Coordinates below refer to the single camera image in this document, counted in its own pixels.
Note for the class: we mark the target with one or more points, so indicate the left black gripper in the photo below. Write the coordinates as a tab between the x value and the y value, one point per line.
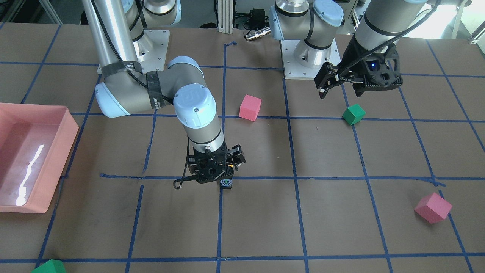
354	61

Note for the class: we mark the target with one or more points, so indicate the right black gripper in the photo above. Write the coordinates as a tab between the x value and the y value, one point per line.
237	155

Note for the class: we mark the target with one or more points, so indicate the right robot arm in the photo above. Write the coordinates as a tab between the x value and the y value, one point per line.
181	83

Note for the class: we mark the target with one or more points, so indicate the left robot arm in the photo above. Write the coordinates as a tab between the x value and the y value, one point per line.
383	23

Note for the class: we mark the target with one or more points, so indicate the green foam cube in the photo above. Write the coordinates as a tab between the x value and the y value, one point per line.
51	266
353	114

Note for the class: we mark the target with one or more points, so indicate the pink foam cube centre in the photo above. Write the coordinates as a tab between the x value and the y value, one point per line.
250	107

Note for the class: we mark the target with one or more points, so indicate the pink foam cube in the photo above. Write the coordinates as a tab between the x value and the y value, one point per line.
250	107
433	208

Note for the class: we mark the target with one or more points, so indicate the pink foam cube far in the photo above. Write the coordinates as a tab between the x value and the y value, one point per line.
433	208

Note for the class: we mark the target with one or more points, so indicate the pink plastic tray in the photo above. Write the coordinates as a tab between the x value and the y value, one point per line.
35	141

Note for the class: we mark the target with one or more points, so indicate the aluminium frame post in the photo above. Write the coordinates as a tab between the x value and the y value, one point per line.
225	15

